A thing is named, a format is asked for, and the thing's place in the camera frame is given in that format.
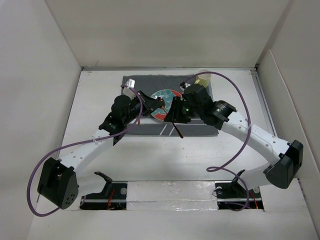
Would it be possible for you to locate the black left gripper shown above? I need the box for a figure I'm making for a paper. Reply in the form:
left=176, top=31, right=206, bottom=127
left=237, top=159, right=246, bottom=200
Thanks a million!
left=123, top=91, right=163, bottom=126

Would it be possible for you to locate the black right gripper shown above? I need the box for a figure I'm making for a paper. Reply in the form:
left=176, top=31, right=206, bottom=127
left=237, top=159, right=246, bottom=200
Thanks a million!
left=163, top=96, right=203, bottom=124

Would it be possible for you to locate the red and teal round plate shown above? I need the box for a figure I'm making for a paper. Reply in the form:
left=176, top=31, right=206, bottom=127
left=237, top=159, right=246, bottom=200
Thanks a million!
left=149, top=89, right=183, bottom=123

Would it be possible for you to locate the copper spoon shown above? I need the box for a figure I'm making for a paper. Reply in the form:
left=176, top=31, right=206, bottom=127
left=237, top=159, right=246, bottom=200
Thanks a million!
left=172, top=123, right=184, bottom=139

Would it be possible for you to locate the yellow-green mug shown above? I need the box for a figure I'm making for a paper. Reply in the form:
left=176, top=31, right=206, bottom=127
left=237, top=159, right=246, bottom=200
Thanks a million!
left=194, top=68, right=212, bottom=88

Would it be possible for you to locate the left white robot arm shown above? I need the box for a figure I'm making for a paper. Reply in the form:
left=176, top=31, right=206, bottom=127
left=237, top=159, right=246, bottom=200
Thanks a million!
left=37, top=88, right=165, bottom=210

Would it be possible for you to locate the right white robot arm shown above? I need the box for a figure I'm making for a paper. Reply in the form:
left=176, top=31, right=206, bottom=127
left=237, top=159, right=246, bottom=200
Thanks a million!
left=164, top=82, right=304, bottom=197

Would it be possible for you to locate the white foam front board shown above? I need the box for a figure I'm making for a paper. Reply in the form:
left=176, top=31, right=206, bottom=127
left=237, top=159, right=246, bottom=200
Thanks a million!
left=46, top=179, right=310, bottom=222

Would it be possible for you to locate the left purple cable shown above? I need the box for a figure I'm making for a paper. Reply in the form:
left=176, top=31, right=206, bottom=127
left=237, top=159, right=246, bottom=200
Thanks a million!
left=26, top=84, right=144, bottom=216

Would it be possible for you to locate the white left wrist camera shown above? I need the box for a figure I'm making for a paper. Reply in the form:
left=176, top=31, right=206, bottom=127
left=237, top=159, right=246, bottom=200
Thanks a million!
left=122, top=78, right=136, bottom=100

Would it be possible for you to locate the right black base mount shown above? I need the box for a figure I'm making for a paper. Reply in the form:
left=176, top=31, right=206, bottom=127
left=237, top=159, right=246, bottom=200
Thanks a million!
left=212, top=176, right=264, bottom=211

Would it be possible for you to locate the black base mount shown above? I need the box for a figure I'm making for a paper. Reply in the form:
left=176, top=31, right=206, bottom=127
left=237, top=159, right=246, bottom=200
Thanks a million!
left=212, top=176, right=264, bottom=211
left=78, top=171, right=128, bottom=211

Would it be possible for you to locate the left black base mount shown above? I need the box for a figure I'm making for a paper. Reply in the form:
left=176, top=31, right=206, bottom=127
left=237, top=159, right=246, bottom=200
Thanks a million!
left=78, top=171, right=128, bottom=211

